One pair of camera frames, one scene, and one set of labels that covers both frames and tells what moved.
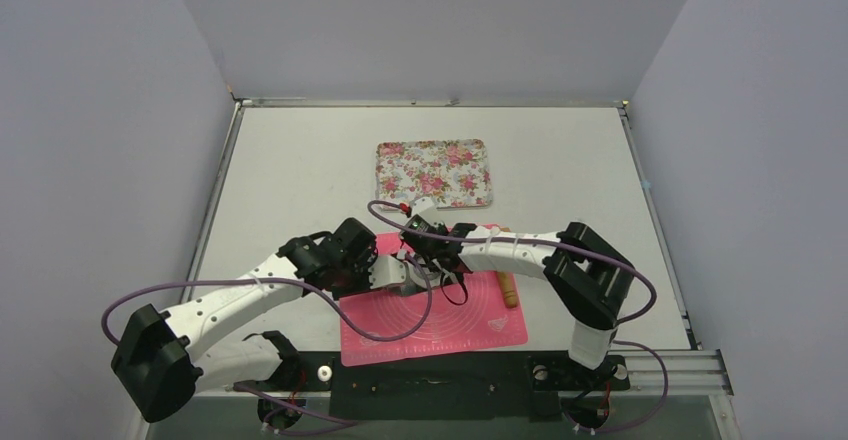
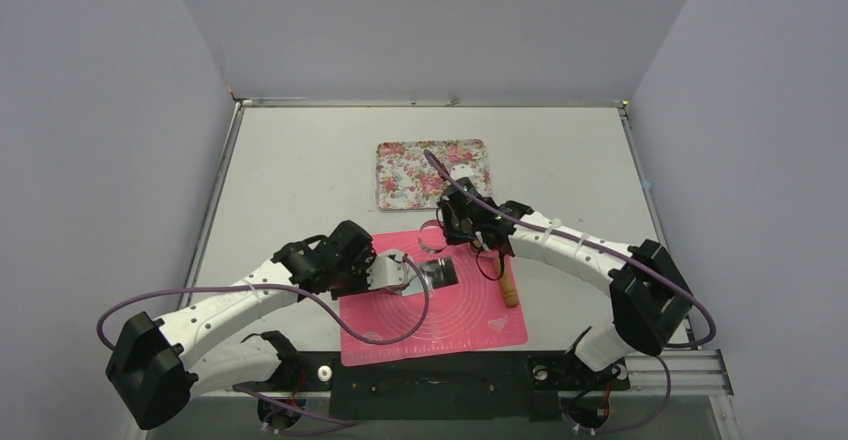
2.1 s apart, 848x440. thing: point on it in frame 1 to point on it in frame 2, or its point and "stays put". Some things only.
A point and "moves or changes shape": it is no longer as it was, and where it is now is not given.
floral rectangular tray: [454, 173] stays put
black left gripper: [365, 284] stays put
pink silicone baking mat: [466, 317] stays put
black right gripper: [448, 259] to [454, 214]
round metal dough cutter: [430, 277] moves or changes shape
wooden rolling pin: [507, 283] stays put
